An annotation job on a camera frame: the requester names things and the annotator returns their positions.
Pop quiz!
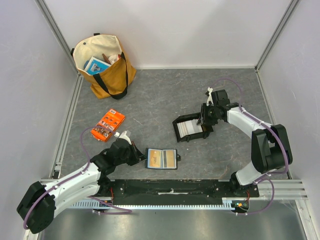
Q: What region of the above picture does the tan credit card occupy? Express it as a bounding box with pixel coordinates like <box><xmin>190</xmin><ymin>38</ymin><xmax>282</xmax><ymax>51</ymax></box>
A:
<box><xmin>163</xmin><ymin>149</ymin><xmax>176</xmax><ymax>169</ymax></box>
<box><xmin>149</xmin><ymin>149</ymin><xmax>162</xmax><ymax>168</ymax></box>

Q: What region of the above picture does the black leather card holder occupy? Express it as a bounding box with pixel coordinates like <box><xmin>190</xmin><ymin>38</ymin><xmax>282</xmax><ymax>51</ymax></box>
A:
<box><xmin>145</xmin><ymin>148</ymin><xmax>181</xmax><ymax>170</ymax></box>

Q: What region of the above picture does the black plastic card tray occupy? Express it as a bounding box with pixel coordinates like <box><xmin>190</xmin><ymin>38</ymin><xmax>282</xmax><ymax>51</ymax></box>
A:
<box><xmin>172</xmin><ymin>112</ymin><xmax>214</xmax><ymax>143</ymax></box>

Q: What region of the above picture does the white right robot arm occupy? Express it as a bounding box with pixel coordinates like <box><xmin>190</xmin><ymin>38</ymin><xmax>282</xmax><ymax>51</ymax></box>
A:
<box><xmin>197</xmin><ymin>87</ymin><xmax>293</xmax><ymax>197</ymax></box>

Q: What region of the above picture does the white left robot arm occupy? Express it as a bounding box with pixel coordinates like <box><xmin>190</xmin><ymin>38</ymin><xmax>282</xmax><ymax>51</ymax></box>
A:
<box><xmin>16</xmin><ymin>138</ymin><xmax>147</xmax><ymax>234</ymax></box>

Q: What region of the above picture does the white credit card stack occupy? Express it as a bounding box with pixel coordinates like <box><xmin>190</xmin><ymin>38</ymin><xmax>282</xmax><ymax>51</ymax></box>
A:
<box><xmin>177</xmin><ymin>119</ymin><xmax>203</xmax><ymax>138</ymax></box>

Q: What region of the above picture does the orange printed box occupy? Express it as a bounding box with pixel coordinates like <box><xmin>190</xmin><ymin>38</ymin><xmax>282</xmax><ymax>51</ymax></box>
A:
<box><xmin>90</xmin><ymin>108</ymin><xmax>126</xmax><ymax>142</ymax></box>

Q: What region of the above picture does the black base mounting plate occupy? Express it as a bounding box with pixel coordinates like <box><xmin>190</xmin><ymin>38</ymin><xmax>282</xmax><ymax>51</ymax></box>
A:
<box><xmin>97</xmin><ymin>179</ymin><xmax>260</xmax><ymax>199</ymax></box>

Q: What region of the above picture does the blue book in bag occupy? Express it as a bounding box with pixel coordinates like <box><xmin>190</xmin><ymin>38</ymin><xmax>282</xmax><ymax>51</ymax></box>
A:
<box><xmin>84</xmin><ymin>56</ymin><xmax>111</xmax><ymax>75</ymax></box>

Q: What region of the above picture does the mustard tote bag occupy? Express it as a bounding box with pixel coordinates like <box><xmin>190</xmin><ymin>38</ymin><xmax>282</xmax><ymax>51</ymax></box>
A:
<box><xmin>70</xmin><ymin>33</ymin><xmax>136</xmax><ymax>100</ymax></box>

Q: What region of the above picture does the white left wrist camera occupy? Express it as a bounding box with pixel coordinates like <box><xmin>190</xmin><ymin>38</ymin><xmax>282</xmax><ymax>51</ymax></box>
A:
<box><xmin>114</xmin><ymin>130</ymin><xmax>132</xmax><ymax>145</ymax></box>

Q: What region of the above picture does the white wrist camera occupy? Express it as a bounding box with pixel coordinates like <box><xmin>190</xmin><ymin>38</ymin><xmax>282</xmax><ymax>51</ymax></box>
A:
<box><xmin>114</xmin><ymin>130</ymin><xmax>132</xmax><ymax>145</ymax></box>
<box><xmin>205</xmin><ymin>87</ymin><xmax>214</xmax><ymax>106</ymax></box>

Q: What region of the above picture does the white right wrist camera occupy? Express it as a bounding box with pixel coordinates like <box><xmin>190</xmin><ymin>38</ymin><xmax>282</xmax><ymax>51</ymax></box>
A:
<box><xmin>205</xmin><ymin>87</ymin><xmax>214</xmax><ymax>106</ymax></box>

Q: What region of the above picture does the grey slotted cable duct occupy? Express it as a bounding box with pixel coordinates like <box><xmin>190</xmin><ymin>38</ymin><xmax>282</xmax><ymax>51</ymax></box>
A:
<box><xmin>69</xmin><ymin>198</ymin><xmax>235</xmax><ymax>211</ymax></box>

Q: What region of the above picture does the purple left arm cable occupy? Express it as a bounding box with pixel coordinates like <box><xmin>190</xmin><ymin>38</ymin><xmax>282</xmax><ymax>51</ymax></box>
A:
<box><xmin>22</xmin><ymin>126</ymin><xmax>133</xmax><ymax>230</ymax></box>

